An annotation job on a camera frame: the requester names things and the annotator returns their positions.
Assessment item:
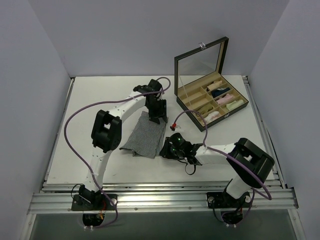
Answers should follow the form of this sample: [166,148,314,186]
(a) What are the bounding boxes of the grey striped underwear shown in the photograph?
[119,111,166,159]

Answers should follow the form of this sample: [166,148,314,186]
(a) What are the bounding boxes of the light pink rolled underwear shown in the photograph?
[203,111,221,125]

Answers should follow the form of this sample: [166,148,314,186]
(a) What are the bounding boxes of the pale green rolled underwear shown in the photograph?
[225,99,244,111]

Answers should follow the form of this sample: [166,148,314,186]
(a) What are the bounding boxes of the aluminium mounting rail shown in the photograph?
[28,180,299,214]

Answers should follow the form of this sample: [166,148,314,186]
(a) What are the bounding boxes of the beige rolled underwear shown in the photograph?
[206,80,223,92]

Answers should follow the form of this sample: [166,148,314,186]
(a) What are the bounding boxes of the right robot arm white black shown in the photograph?
[159,133,275,207]

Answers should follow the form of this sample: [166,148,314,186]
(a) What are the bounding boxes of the navy rolled underwear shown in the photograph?
[211,87,231,98]

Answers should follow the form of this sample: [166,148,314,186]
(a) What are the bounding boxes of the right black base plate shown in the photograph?
[206,192,251,209]

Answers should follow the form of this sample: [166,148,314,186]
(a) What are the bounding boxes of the purple cable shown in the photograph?
[172,109,272,226]
[63,76,171,230]

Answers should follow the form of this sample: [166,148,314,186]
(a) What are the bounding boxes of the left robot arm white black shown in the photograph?
[79,79,168,210]

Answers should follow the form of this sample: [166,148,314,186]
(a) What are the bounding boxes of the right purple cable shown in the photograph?
[172,109,272,226]

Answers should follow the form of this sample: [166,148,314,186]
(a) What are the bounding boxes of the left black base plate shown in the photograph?
[71,194,115,211]

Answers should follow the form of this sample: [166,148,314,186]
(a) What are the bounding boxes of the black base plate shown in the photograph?
[206,192,251,209]
[71,194,115,211]

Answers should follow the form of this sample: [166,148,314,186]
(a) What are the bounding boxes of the tan rolled underwear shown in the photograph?
[196,103,214,115]

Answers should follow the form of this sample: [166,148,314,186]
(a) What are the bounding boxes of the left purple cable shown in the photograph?
[63,76,171,230]

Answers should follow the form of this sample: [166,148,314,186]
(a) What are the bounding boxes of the black compartment storage box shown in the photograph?
[174,36,249,132]

